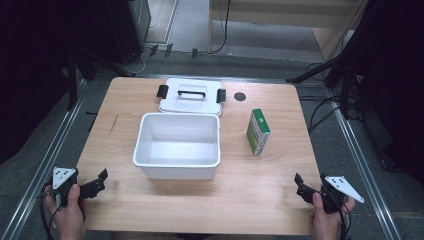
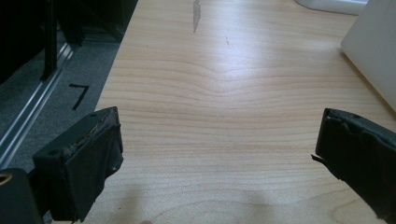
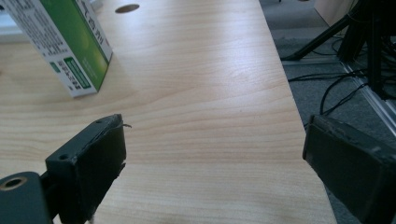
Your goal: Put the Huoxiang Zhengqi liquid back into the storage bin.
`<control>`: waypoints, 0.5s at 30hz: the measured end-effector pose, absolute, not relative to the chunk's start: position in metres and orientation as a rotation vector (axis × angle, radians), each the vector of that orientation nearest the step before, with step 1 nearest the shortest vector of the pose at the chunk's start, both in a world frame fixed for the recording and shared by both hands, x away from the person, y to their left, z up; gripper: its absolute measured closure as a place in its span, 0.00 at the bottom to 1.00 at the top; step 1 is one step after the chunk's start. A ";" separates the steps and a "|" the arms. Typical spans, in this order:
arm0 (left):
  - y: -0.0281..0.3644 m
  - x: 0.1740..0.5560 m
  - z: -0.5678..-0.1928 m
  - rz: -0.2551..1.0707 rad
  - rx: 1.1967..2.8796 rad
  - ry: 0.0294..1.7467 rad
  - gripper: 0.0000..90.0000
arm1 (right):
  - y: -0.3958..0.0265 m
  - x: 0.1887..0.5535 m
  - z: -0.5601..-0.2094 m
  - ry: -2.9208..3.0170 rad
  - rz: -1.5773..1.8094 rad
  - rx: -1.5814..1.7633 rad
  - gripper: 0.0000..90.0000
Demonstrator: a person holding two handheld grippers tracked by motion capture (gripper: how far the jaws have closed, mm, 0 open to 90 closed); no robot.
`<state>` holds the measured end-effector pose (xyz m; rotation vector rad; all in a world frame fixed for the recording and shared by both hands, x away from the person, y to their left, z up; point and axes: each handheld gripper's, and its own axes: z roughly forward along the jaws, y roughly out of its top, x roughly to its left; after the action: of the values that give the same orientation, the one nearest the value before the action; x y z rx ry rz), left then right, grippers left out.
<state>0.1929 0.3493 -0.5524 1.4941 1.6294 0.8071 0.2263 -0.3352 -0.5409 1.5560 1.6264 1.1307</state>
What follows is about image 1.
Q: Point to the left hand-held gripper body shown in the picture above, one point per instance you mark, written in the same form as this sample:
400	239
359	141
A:
63	176

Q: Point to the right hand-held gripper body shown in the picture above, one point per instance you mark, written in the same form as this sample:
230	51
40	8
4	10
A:
340	186

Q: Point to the person's right hand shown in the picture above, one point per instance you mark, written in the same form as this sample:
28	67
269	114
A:
325	223

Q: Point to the person's left hand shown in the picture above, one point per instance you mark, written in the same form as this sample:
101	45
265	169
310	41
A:
68	218

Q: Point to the green and white carton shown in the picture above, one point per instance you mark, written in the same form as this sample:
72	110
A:
257	135

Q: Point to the white plastic storage box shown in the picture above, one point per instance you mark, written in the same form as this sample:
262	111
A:
178	156

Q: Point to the black metal stand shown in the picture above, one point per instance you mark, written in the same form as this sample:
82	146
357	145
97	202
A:
71	83

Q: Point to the black round table grommet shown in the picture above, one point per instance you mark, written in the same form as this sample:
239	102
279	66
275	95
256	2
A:
239	96

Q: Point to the black tripod stand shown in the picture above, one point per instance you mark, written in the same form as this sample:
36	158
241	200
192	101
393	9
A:
336	71

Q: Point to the dark curtain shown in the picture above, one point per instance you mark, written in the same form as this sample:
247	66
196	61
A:
30	66
396	83

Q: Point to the black cabinet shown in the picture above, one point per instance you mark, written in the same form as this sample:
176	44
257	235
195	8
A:
128	30

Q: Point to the light wooden bench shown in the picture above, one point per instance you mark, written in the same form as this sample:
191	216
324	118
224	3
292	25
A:
283	15

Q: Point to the metal floor rail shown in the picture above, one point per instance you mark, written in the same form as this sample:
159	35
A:
40	173
363	166

